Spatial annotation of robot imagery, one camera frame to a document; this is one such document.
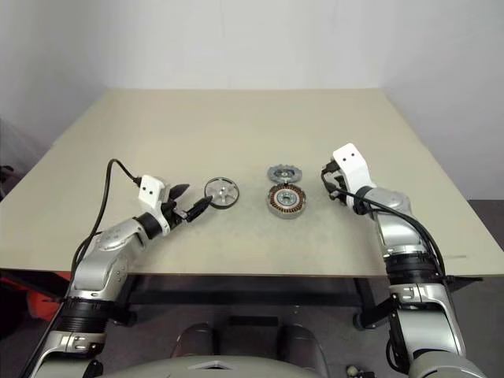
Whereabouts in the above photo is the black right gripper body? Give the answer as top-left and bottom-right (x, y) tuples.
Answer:
(321, 168), (350, 198)

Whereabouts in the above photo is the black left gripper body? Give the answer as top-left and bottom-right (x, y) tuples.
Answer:
(164, 192), (189, 230)

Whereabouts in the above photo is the silver spoked rotor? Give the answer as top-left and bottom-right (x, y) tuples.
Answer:
(203, 176), (242, 211)

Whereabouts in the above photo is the grey toothed motor lid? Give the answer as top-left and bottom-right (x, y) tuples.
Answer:
(267, 164), (301, 184)

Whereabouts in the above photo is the round silver motor housing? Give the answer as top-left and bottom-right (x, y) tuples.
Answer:
(267, 183), (307, 217)

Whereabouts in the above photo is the dark rounded shape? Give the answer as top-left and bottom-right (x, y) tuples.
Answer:
(275, 322), (330, 378)
(169, 322), (217, 358)

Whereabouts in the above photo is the grey robot torso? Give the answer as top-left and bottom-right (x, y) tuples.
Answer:
(90, 346), (332, 378)

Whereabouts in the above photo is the red object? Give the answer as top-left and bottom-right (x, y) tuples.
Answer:
(0, 270), (74, 338)

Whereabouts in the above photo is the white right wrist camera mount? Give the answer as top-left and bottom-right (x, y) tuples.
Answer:
(332, 143), (376, 209)

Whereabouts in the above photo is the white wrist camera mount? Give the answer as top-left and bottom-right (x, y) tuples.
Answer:
(137, 174), (176, 234)
(332, 143), (376, 209)

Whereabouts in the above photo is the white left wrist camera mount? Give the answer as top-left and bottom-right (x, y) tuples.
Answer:
(137, 174), (176, 234)

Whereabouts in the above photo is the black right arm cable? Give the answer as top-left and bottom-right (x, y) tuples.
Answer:
(329, 187), (448, 279)

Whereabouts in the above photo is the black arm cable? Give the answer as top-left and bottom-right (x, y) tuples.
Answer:
(329, 187), (448, 279)
(70, 158), (143, 276)

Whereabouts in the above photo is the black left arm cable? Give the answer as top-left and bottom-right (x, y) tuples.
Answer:
(70, 158), (143, 276)

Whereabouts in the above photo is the black table frame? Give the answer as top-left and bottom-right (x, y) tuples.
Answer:
(106, 271), (395, 332)

